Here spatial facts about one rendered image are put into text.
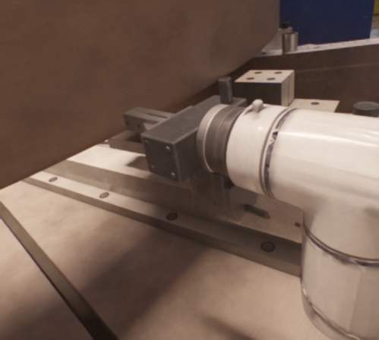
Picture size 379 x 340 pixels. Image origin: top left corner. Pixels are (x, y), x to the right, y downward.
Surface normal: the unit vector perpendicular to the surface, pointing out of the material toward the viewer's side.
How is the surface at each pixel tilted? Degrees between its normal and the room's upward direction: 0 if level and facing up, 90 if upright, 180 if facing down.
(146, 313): 0
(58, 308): 0
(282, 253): 0
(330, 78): 90
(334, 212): 91
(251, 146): 59
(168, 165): 90
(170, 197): 72
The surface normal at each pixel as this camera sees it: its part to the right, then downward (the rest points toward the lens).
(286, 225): -0.52, 0.46
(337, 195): -0.66, 0.26
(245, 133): -0.56, -0.29
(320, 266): -0.79, 0.38
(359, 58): -0.16, 0.47
